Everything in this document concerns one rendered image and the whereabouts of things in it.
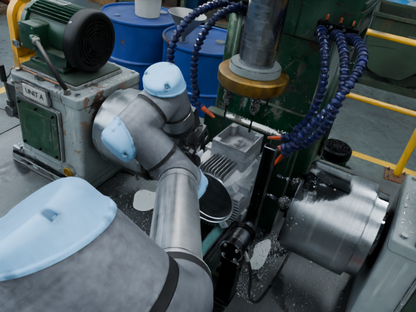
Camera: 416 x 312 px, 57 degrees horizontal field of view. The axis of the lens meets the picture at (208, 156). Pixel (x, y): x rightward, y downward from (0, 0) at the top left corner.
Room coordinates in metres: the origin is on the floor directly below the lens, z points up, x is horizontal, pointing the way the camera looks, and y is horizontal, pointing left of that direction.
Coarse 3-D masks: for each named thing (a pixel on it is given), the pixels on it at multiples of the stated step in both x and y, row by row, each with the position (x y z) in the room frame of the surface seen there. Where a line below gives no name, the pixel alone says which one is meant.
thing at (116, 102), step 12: (120, 96) 1.02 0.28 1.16; (132, 96) 1.02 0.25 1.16; (108, 108) 0.97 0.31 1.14; (120, 108) 0.97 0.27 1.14; (96, 120) 0.97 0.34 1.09; (108, 120) 0.95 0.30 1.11; (96, 132) 0.96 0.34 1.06; (96, 144) 0.96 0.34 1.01; (108, 156) 0.93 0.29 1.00; (132, 168) 0.89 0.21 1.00; (144, 168) 0.88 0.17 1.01
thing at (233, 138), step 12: (228, 132) 0.97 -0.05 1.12; (240, 132) 0.98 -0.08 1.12; (252, 132) 0.96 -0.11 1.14; (216, 144) 0.88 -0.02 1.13; (228, 144) 0.92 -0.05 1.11; (240, 144) 0.90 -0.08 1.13; (252, 144) 0.89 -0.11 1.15; (228, 156) 0.86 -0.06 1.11; (240, 156) 0.85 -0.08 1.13; (252, 156) 0.89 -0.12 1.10; (240, 168) 0.85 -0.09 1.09
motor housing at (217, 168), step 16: (208, 160) 0.85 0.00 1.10; (224, 160) 0.85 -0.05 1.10; (256, 160) 0.92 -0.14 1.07; (208, 176) 0.93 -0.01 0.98; (224, 176) 0.78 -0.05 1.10; (240, 176) 0.83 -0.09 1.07; (208, 192) 0.89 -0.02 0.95; (224, 192) 0.92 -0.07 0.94; (208, 208) 0.84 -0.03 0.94; (224, 208) 0.84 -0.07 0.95; (240, 208) 0.76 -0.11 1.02; (208, 224) 0.79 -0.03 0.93
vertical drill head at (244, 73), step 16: (256, 0) 0.90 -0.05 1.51; (272, 0) 0.89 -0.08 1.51; (288, 0) 0.91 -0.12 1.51; (256, 16) 0.89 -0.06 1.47; (272, 16) 0.89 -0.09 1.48; (256, 32) 0.89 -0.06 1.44; (272, 32) 0.89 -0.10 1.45; (240, 48) 0.93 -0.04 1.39; (256, 48) 0.89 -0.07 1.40; (272, 48) 0.90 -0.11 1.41; (224, 64) 0.94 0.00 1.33; (240, 64) 0.90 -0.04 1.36; (256, 64) 0.89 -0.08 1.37; (272, 64) 0.91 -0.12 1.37; (224, 80) 0.88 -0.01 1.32; (240, 80) 0.85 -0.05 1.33; (256, 80) 0.87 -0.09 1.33; (272, 80) 0.88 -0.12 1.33; (288, 80) 0.91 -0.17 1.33; (224, 96) 0.90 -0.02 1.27; (256, 96) 0.84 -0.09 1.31; (272, 96) 0.86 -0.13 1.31; (224, 112) 0.90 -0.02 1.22; (256, 112) 0.87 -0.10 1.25
